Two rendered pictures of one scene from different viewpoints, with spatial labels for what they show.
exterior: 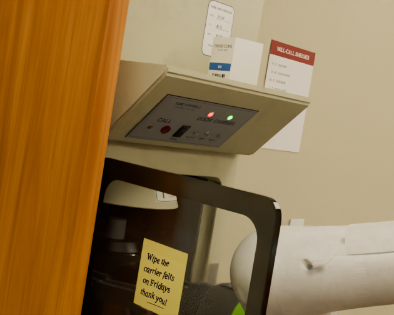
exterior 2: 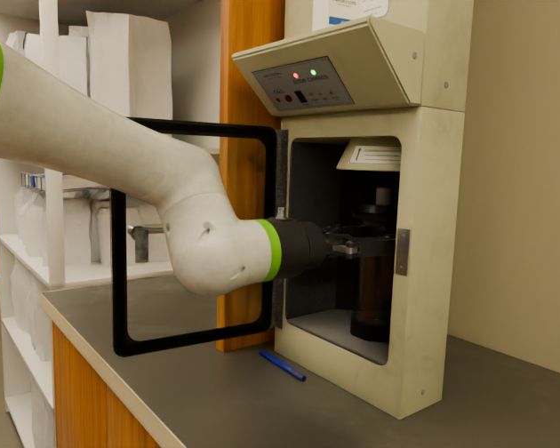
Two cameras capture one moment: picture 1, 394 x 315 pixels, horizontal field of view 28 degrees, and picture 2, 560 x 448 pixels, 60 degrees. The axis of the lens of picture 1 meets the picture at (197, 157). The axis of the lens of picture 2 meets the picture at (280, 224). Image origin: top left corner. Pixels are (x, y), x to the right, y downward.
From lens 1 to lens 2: 1.43 m
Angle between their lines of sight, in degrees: 102
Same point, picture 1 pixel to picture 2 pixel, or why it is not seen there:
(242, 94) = (289, 48)
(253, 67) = (324, 17)
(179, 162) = (348, 125)
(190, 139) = (318, 101)
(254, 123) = (346, 68)
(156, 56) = not seen: hidden behind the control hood
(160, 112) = (268, 86)
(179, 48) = not seen: hidden behind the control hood
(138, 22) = (303, 27)
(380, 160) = not seen: outside the picture
